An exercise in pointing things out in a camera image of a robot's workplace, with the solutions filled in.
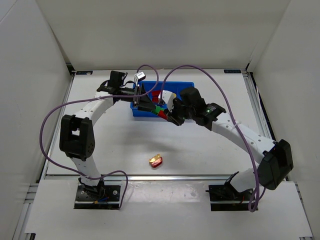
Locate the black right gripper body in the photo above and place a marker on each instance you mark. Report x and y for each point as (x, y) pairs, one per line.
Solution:
(173, 116)

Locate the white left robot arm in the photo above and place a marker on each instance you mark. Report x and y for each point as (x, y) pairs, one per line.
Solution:
(77, 138)

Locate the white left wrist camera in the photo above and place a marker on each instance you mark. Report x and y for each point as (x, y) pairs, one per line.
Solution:
(139, 76)

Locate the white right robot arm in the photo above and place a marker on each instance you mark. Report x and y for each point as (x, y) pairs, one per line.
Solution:
(272, 159)

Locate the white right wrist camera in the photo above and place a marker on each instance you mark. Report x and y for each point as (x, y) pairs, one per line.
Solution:
(167, 97)

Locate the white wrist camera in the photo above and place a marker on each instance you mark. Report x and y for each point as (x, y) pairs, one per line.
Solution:
(139, 76)
(167, 97)

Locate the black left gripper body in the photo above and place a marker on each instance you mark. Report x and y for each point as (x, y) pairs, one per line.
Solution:
(136, 94)

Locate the red green long brick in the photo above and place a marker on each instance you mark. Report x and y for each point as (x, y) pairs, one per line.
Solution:
(160, 112)

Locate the red yellow purple brick stack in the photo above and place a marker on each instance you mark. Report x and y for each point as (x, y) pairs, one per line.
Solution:
(155, 161)

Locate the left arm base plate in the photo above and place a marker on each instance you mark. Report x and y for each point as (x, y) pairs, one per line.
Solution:
(108, 198)

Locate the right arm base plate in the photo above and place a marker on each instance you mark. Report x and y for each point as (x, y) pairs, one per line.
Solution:
(225, 198)

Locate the aluminium front rail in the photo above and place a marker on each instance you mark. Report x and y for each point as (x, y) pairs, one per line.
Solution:
(211, 177)

